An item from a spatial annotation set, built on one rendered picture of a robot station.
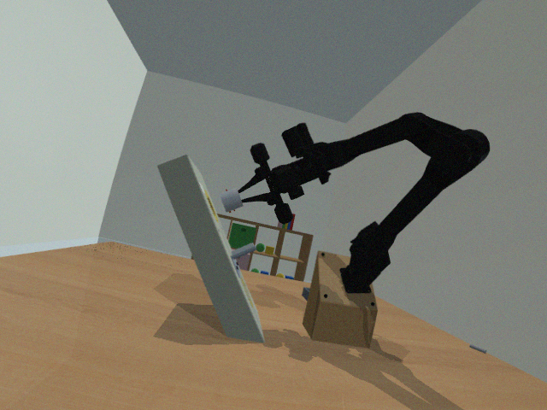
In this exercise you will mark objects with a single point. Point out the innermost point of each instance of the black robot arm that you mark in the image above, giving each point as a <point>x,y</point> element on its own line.
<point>454,153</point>

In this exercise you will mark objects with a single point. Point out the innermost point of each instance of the grey service panel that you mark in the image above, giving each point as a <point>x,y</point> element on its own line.
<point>211,251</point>

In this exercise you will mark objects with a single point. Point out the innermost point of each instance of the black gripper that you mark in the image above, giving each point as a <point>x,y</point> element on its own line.
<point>282,210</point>

